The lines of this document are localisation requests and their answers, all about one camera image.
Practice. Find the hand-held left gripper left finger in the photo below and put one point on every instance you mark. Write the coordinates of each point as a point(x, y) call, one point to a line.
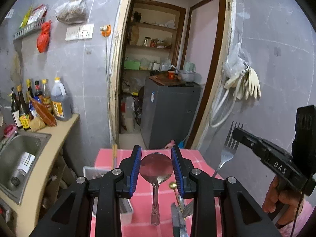
point(133, 172)

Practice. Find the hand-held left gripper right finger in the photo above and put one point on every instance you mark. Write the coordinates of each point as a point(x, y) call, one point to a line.
point(178, 172)

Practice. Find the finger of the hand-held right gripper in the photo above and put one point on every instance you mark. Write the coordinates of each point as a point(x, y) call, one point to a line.
point(249, 140)

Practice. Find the large steel spoon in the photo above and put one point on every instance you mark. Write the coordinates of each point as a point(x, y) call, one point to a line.
point(155, 166)

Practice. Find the steel fork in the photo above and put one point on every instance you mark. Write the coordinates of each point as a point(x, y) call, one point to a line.
point(228, 153)

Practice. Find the wooden chopstick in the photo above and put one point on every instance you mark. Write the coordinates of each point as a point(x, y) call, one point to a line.
point(114, 154)

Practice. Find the white perforated utensil holder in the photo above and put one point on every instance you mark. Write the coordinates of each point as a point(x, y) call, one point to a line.
point(127, 214)

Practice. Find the person's right hand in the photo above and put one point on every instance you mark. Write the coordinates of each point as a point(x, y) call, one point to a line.
point(274, 197)

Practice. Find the small gold spoon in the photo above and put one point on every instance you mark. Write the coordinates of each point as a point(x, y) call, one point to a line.
point(172, 185)

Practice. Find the person's pink clothing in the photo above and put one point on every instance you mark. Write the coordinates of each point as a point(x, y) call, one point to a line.
point(306, 217)

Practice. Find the cream rubber gloves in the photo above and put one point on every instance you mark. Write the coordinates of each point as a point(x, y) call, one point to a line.
point(250, 84)

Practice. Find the grey washing machine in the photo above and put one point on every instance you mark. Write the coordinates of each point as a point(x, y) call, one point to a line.
point(170, 113)

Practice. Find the pink checked tablecloth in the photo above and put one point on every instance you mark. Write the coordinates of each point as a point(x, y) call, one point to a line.
point(148, 230)

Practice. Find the clear hanging plastic bags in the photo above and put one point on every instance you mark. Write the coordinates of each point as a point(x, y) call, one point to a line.
point(233, 59)

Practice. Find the beige kitchen counter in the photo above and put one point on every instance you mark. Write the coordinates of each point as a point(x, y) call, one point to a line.
point(59, 133)

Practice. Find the steel pot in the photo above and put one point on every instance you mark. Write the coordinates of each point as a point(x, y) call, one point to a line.
point(187, 76)

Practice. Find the red cup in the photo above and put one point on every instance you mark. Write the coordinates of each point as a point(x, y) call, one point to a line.
point(171, 74)

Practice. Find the large dark oil jug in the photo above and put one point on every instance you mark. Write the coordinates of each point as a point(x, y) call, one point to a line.
point(61, 103)

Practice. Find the white perforated sink strainer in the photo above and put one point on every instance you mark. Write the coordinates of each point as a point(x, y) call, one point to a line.
point(26, 163)

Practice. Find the green box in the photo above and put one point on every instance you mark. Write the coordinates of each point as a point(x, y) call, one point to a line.
point(131, 65)

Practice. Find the brown seasoning packet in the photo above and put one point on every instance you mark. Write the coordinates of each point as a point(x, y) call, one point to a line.
point(43, 112)

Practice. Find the amber sauce bottle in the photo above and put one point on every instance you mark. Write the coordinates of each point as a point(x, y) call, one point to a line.
point(46, 96)

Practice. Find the steel sink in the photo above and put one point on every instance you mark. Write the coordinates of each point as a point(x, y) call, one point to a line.
point(14, 148)

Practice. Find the yellow label soy sauce bottle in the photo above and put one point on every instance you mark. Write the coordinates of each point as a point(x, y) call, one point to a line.
point(23, 116)

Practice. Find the dark cap sauce bottle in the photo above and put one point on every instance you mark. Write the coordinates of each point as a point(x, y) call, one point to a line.
point(38, 90)

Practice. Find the pink scrub brush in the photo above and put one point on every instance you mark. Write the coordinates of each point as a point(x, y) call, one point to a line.
point(10, 130)

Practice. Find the glass jar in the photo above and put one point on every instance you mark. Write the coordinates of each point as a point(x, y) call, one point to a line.
point(147, 41)

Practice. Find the yellow cap sauce bottle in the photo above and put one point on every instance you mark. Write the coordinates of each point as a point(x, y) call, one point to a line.
point(29, 88)

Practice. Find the wooden shelf unit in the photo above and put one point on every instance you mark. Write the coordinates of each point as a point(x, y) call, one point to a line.
point(158, 27)

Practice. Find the red plastic bag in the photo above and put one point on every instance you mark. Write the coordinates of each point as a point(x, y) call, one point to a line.
point(44, 38)

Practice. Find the clear bag of dried goods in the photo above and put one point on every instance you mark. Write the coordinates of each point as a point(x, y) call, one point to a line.
point(71, 11)

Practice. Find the wooden door frame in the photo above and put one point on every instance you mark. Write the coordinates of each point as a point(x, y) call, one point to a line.
point(222, 54)

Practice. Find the orange wall hook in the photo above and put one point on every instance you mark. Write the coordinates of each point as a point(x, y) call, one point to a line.
point(106, 30)

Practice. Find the white wall socket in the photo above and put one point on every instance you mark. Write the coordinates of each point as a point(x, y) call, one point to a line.
point(86, 31)

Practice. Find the white wall switch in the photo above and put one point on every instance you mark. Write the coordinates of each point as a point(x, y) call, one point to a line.
point(72, 33)

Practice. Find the metal wall shelf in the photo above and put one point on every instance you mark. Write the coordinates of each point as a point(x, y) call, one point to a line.
point(27, 29)

